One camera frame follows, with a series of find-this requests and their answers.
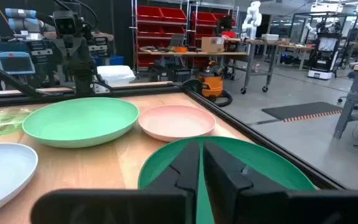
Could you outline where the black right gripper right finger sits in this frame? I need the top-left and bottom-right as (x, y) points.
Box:
(203, 139), (288, 224)

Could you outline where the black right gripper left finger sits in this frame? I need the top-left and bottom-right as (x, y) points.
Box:
(144, 141), (201, 200)

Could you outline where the dark green plastic plate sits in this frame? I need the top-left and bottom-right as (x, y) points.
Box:
(137, 136), (316, 224)

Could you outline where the pink plastic plate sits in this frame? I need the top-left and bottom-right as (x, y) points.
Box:
(137, 105), (216, 143)

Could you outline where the light green plastic plate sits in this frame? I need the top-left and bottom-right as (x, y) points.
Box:
(22, 96), (140, 149)

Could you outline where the pale blue plastic plate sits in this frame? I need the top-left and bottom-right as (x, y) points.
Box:
(0, 142), (39, 220)

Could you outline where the blue plastic crate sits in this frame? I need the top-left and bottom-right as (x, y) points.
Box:
(92, 55), (125, 67)

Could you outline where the white plastic bin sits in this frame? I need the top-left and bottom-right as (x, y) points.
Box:
(96, 64), (136, 86)

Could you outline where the blue teach pendant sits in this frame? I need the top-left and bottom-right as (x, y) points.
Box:
(0, 51), (36, 75)

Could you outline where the orange shop vacuum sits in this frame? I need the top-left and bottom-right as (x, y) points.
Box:
(196, 60), (233, 108)

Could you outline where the shelf rack with red bins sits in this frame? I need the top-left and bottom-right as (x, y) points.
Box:
(131, 0), (190, 72)
(187, 2), (239, 68)

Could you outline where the long wooden table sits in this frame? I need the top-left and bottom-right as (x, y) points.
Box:
(137, 49), (249, 58)

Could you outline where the black floor mat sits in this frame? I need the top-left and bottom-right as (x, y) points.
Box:
(261, 101), (344, 123)

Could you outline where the grey laptop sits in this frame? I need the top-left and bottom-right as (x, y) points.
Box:
(169, 33), (186, 47)

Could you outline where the workbench with casters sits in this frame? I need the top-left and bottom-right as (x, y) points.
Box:
(224, 36), (281, 95)

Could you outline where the cardboard box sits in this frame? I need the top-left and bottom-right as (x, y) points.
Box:
(201, 36), (226, 54)

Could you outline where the black caged robot station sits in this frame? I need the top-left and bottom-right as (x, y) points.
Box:
(289, 11), (358, 81)

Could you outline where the grey metal table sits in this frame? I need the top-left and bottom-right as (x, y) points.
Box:
(333, 63), (358, 139)

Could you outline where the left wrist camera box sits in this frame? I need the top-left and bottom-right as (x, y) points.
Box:
(53, 11), (83, 37)

